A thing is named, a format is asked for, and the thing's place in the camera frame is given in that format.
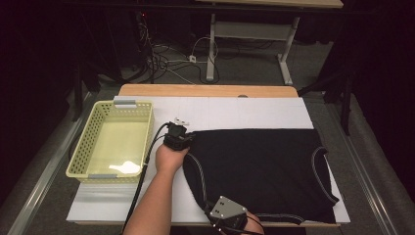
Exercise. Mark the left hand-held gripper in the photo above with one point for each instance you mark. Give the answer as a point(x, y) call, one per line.
point(177, 137)

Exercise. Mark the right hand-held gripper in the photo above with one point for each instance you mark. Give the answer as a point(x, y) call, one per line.
point(226, 209)

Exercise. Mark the black shirt with grey trim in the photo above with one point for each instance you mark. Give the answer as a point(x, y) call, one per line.
point(261, 169)

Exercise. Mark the yellow plastic basket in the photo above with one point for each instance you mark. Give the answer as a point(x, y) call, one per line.
point(114, 147)

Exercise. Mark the person's left hand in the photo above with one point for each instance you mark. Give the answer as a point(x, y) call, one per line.
point(169, 160)

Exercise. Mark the person's right hand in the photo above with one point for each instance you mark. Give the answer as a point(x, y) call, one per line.
point(254, 226)

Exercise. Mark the white board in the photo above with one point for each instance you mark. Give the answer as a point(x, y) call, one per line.
point(228, 111)

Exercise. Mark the grey table grommet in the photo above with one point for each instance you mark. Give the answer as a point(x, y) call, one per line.
point(242, 96)

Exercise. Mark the white power adapter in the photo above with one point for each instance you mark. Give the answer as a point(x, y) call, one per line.
point(192, 58)

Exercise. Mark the black metal stand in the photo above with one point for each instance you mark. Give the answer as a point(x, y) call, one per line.
point(346, 107)

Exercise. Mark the desk with white metal frame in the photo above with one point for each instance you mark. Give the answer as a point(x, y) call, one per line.
point(211, 49)

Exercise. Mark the grey metal floor rail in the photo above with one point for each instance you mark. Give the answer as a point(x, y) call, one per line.
point(368, 189)
point(42, 179)

